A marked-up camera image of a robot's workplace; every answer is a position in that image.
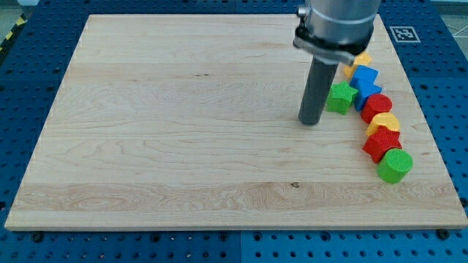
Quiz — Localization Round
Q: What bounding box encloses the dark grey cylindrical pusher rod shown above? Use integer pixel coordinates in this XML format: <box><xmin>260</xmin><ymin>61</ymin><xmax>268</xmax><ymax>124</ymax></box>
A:
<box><xmin>298</xmin><ymin>58</ymin><xmax>338</xmax><ymax>126</ymax></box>

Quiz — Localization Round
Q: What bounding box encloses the green star block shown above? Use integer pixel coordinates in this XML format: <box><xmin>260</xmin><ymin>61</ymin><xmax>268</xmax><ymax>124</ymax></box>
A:
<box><xmin>326</xmin><ymin>81</ymin><xmax>358</xmax><ymax>115</ymax></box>

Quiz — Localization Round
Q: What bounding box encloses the yellow block behind arm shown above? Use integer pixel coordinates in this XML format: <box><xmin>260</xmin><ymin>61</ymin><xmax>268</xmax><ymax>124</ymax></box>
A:
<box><xmin>343</xmin><ymin>52</ymin><xmax>372</xmax><ymax>79</ymax></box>

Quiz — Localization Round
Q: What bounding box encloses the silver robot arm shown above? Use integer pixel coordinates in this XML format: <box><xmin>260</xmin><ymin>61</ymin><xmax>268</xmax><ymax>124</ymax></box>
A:
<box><xmin>293</xmin><ymin>0</ymin><xmax>381</xmax><ymax>126</ymax></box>

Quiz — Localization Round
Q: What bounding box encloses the red star block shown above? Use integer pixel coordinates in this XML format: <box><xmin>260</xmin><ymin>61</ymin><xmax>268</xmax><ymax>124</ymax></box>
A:
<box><xmin>363</xmin><ymin>126</ymin><xmax>402</xmax><ymax>163</ymax></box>

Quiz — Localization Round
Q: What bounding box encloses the blue cube block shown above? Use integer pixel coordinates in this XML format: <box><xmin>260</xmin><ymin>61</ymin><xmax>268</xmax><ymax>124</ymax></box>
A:
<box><xmin>350</xmin><ymin>65</ymin><xmax>379</xmax><ymax>87</ymax></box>

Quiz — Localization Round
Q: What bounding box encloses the blue arrow-shaped block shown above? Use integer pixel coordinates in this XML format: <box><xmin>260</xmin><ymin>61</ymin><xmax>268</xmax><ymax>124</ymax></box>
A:
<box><xmin>352</xmin><ymin>80</ymin><xmax>382</xmax><ymax>112</ymax></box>

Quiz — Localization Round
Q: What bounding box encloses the red cylinder block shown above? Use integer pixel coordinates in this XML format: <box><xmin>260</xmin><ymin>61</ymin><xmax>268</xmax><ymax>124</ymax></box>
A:
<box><xmin>361</xmin><ymin>94</ymin><xmax>393</xmax><ymax>123</ymax></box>

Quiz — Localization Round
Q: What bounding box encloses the yellow half-round block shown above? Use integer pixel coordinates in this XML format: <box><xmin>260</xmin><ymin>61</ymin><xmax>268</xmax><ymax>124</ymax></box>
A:
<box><xmin>366</xmin><ymin>112</ymin><xmax>401</xmax><ymax>136</ymax></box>

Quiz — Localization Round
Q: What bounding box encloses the white fiducial marker tag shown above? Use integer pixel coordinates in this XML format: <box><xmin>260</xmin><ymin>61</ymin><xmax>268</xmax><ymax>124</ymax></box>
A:
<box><xmin>390</xmin><ymin>26</ymin><xmax>420</xmax><ymax>43</ymax></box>

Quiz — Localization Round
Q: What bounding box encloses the green cylinder block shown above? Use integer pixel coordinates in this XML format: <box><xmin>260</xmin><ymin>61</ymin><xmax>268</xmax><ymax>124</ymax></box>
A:
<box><xmin>377</xmin><ymin>148</ymin><xmax>414</xmax><ymax>183</ymax></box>

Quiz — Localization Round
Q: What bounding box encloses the light wooden board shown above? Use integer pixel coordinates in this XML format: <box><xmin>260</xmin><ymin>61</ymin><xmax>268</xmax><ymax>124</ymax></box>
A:
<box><xmin>5</xmin><ymin>15</ymin><xmax>467</xmax><ymax>231</ymax></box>

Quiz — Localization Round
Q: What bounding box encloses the black yellow hazard tape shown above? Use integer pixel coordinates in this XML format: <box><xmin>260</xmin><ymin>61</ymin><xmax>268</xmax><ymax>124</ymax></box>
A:
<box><xmin>1</xmin><ymin>14</ymin><xmax>27</xmax><ymax>53</ymax></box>

